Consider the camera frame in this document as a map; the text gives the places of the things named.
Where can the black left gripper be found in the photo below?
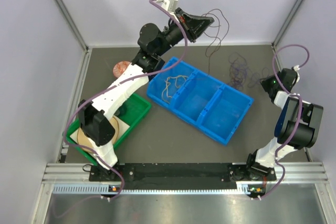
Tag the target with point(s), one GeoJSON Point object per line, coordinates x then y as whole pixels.
{"type": "Point", "coordinates": [193, 25]}

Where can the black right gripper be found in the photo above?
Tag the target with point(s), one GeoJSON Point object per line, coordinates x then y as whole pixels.
{"type": "Point", "coordinates": [264, 82]}

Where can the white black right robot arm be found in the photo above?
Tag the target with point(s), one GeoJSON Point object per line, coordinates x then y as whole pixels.
{"type": "Point", "coordinates": [297, 127]}

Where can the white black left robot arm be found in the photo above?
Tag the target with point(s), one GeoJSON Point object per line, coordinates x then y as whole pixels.
{"type": "Point", "coordinates": [94, 116]}

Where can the blue three-compartment bin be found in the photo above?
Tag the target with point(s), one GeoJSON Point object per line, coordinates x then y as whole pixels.
{"type": "Point", "coordinates": [211, 106]}

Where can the green plastic tray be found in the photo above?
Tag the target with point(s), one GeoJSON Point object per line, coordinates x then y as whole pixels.
{"type": "Point", "coordinates": [133, 112]}

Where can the tan wooden plate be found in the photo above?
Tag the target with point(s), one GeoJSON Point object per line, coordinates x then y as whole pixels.
{"type": "Point", "coordinates": [84, 141]}

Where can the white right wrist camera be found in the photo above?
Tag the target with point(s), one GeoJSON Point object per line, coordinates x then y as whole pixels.
{"type": "Point", "coordinates": [296, 68]}

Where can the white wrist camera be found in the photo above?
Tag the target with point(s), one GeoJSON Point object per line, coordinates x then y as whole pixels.
{"type": "Point", "coordinates": [168, 5]}
{"type": "Point", "coordinates": [296, 68]}

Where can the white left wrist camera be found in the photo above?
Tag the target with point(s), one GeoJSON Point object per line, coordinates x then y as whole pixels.
{"type": "Point", "coordinates": [168, 5]}

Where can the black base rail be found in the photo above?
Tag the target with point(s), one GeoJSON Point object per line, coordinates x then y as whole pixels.
{"type": "Point", "coordinates": [187, 176]}

